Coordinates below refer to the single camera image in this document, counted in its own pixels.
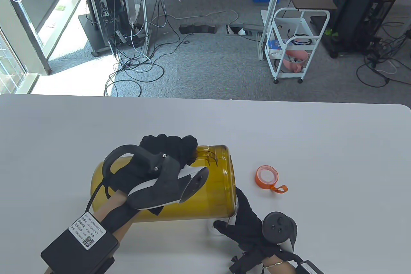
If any person's left hand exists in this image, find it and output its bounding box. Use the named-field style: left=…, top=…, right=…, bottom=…
left=103, top=134, right=210, bottom=217

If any person's right hand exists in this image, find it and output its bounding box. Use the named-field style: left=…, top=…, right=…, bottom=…
left=214, top=187, right=304, bottom=274

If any clear water cup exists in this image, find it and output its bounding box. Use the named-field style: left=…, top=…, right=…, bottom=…
left=206, top=202, right=240, bottom=236

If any orange cup lid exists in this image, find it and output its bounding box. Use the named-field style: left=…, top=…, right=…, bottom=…
left=255, top=165, right=288, bottom=194

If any yellow plastic kettle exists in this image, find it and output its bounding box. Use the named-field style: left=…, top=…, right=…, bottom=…
left=91, top=145, right=238, bottom=223

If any person's right forearm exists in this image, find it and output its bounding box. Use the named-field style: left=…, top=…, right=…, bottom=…
left=257, top=255, right=297, bottom=274

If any person's left forearm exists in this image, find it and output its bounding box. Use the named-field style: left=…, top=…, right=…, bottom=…
left=45, top=187, right=135, bottom=274

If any black white right hand controller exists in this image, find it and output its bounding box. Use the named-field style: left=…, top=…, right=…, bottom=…
left=262, top=212, right=297, bottom=253

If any black white hand controller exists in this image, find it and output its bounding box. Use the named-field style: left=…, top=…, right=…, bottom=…
left=262, top=212, right=297, bottom=253
left=102, top=145, right=210, bottom=210

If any black white left hand controller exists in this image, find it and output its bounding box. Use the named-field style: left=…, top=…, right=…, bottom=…
left=102, top=145, right=210, bottom=210

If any black right wrist sensor box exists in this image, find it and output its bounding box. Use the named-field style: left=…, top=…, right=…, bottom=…
left=295, top=261, right=325, bottom=274

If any black wrist sensor box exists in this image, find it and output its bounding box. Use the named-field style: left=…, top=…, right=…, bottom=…
left=41, top=212, right=119, bottom=274
left=295, top=261, right=325, bottom=274

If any open floor outlet box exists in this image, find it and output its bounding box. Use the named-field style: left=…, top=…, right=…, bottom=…
left=226, top=23, right=262, bottom=37

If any pink plastic object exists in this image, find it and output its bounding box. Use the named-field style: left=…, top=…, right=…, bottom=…
left=283, top=50, right=310, bottom=73

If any black left wrist sensor box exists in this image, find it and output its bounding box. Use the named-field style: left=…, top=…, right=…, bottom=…
left=41, top=212, right=119, bottom=274

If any white rolling cart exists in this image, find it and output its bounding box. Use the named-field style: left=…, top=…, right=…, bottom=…
left=264, top=7, right=330, bottom=84

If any black standing desk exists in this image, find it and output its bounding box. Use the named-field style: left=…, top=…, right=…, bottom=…
left=321, top=0, right=411, bottom=59

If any black floor cable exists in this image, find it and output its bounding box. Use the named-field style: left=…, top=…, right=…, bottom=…
left=356, top=20, right=411, bottom=88
left=103, top=62, right=165, bottom=97

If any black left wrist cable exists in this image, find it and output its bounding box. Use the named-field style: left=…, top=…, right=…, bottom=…
left=85, top=178, right=111, bottom=215

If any black floor cable cover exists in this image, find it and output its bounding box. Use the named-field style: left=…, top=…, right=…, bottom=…
left=179, top=24, right=217, bottom=34

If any white floor cable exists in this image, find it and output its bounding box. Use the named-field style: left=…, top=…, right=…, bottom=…
left=167, top=9, right=240, bottom=23

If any aluminium frame post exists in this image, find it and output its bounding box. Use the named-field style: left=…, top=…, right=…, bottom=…
left=259, top=0, right=286, bottom=61
left=140, top=0, right=150, bottom=56

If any grey window frame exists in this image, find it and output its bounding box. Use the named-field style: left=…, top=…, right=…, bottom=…
left=0, top=0, right=52, bottom=94

